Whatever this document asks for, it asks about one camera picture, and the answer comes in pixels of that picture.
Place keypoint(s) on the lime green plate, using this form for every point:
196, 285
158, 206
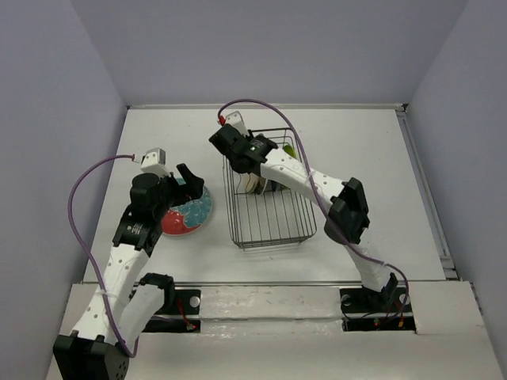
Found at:
290, 150

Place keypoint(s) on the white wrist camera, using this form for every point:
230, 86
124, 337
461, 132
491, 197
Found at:
154, 161
236, 121

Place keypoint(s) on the beige plate black spot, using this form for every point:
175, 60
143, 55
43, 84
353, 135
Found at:
254, 184

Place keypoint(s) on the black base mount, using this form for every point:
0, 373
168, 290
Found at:
359, 316
182, 316

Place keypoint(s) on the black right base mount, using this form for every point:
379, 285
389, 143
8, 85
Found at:
359, 316

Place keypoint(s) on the dark blue leaf dish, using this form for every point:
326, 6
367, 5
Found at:
273, 186

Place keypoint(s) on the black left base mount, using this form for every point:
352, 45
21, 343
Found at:
182, 316

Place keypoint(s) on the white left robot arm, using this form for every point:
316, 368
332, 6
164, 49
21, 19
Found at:
105, 338

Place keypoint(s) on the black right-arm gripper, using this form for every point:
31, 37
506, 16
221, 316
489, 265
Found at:
250, 137

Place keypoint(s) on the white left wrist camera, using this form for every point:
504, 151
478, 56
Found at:
154, 161

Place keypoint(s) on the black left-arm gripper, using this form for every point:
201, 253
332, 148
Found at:
193, 184

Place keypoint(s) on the grey wire dish rack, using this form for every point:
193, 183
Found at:
271, 218

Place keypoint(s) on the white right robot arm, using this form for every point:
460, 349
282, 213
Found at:
343, 203

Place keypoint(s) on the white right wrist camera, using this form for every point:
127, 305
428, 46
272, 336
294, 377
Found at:
236, 121

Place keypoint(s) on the red and teal plate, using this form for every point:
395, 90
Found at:
189, 217

